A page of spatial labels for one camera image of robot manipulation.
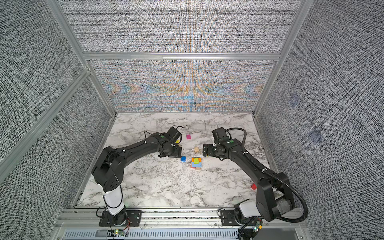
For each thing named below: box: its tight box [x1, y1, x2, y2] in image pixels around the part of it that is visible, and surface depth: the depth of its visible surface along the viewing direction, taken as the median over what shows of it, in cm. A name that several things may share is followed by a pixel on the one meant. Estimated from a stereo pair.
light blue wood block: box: [191, 162, 202, 168], surface depth 92 cm
